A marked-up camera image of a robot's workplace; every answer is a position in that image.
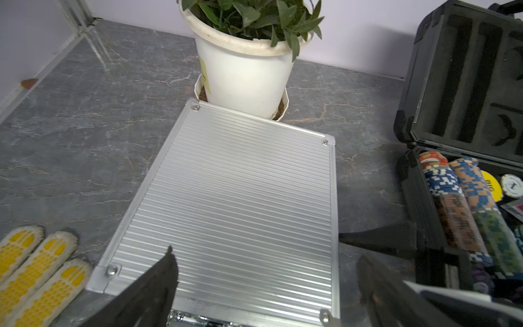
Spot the silver aluminium poker case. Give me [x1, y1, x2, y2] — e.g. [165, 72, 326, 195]
[87, 99, 340, 326]

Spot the small brown wall piece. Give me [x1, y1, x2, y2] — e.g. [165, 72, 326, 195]
[20, 78, 39, 90]

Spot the white pot saucer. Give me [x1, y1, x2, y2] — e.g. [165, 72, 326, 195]
[194, 74, 290, 121]

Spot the yellow dealer button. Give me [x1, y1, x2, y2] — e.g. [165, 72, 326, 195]
[481, 170, 503, 202]

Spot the white plant pot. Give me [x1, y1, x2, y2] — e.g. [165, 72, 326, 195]
[188, 25, 298, 119]

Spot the yellow work glove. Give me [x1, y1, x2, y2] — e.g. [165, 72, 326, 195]
[1, 226, 93, 326]

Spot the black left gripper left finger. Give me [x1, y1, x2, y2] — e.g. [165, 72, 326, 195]
[82, 246, 179, 327]

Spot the green potted plant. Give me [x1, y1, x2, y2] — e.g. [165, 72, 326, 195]
[178, 1, 324, 61]

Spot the black plastic poker case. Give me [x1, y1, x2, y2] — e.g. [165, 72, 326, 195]
[394, 1, 522, 282]

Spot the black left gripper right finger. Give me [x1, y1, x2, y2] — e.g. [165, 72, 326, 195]
[357, 255, 457, 326]

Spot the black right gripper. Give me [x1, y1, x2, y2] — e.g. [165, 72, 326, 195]
[339, 222, 522, 326]

